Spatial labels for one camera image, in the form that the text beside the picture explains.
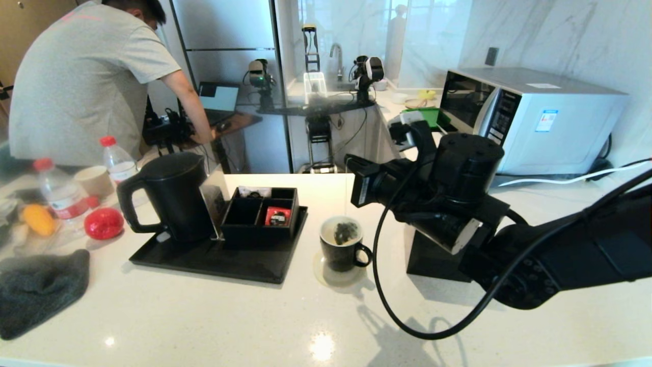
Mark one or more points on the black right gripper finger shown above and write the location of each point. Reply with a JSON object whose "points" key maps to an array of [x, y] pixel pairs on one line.
{"points": [[367, 164], [353, 178]]}

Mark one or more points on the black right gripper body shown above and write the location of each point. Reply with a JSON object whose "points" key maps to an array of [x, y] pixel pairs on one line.
{"points": [[402, 186]]}

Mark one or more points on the grey tea bag packets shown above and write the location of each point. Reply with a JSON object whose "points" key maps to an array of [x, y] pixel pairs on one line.
{"points": [[346, 233]]}

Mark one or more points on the black electric kettle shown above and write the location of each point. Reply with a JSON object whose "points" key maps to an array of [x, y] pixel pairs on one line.
{"points": [[175, 204]]}

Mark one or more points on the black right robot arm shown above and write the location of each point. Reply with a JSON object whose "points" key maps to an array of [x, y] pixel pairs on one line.
{"points": [[586, 255]]}

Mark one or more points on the white bowl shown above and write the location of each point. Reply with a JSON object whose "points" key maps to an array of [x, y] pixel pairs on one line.
{"points": [[399, 99]]}

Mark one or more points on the green tray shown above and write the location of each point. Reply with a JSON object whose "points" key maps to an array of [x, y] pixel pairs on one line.
{"points": [[432, 116]]}

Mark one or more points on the beige plate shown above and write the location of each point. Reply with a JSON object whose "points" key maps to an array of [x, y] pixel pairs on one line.
{"points": [[413, 104]]}

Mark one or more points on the black tissue box white lid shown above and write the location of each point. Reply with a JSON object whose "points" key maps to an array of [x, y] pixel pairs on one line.
{"points": [[433, 260]]}

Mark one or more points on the black mug white inside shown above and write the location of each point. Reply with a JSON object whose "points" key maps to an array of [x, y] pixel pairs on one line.
{"points": [[338, 260]]}

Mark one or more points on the red coffee sachet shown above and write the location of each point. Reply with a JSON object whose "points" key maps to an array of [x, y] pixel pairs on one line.
{"points": [[277, 216]]}

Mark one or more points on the yellow bowl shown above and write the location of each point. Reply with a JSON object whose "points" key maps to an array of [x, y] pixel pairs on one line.
{"points": [[427, 95]]}

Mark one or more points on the clear plastic rack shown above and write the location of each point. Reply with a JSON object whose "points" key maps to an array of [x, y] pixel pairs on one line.
{"points": [[315, 86]]}

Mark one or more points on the round white coaster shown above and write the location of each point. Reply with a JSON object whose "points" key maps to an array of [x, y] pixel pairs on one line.
{"points": [[331, 280]]}

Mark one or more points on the dark grey folded cloth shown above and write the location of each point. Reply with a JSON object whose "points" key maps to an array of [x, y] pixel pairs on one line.
{"points": [[509, 179]]}

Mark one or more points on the chrome kitchen faucet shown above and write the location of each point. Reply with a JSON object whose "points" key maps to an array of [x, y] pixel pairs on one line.
{"points": [[337, 56]]}

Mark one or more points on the black compartment organizer box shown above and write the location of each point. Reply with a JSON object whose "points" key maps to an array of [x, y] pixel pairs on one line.
{"points": [[254, 237]]}

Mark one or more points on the brown wooden desk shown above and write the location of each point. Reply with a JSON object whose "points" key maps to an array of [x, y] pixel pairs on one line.
{"points": [[239, 122]]}

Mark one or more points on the clear acrylic sign stand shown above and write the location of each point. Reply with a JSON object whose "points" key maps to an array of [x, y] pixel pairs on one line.
{"points": [[214, 196]]}

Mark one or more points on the black serving tray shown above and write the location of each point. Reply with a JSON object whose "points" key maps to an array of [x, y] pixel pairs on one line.
{"points": [[229, 265]]}

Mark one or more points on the black laptop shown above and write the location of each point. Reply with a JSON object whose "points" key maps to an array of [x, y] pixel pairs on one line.
{"points": [[219, 97]]}

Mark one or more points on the silver microwave oven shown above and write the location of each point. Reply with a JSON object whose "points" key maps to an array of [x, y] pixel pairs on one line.
{"points": [[560, 127]]}

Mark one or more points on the silver refrigerator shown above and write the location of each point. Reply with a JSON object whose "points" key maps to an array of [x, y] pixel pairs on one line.
{"points": [[224, 25]]}

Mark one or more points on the clear water bottle red cap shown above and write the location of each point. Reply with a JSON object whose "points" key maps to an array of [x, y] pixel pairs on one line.
{"points": [[118, 163], [61, 196]]}

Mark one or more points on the red foil ball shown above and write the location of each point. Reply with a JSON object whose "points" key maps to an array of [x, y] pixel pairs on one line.
{"points": [[104, 224]]}

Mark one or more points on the brown paper cup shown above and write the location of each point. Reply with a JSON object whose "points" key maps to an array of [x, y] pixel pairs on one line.
{"points": [[94, 182]]}

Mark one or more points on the red toy chili pepper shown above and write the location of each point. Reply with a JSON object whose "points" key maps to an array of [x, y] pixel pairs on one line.
{"points": [[91, 202]]}

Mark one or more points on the person in grey t-shirt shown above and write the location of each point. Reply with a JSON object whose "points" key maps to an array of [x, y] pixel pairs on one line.
{"points": [[81, 86]]}

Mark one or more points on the dark grey fuzzy towel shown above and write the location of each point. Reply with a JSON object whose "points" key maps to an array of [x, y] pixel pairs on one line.
{"points": [[35, 290]]}

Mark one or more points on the white framed wrist camera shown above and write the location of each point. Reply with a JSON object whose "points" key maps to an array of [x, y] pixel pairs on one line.
{"points": [[406, 127]]}

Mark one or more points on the black upright frame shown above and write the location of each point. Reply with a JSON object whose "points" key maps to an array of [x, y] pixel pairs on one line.
{"points": [[310, 56]]}

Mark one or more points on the grey camera head green light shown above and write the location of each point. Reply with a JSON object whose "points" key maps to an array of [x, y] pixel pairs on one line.
{"points": [[260, 76]]}

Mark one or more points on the black wall outlet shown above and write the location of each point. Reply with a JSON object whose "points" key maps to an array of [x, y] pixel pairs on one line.
{"points": [[491, 57]]}

